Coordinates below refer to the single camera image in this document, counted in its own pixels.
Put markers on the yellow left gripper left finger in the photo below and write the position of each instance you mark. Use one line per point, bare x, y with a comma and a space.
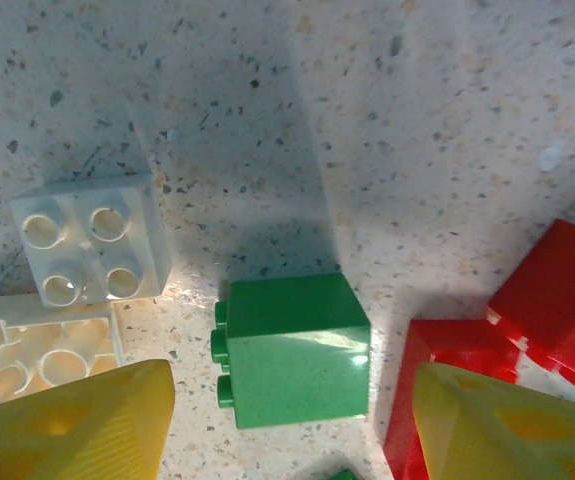
77, 430

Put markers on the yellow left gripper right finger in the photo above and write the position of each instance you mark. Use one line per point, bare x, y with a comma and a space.
492, 435

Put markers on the red lego brick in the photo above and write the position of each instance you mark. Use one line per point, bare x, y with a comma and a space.
557, 290
404, 415

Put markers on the cream wooden block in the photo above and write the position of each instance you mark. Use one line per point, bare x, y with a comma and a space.
82, 332

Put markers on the green square lego brick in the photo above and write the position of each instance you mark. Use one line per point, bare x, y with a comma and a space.
344, 475

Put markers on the small white lego brick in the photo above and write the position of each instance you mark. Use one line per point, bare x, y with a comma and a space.
87, 240

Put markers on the green lego cube brick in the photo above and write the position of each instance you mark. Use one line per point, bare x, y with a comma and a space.
297, 360

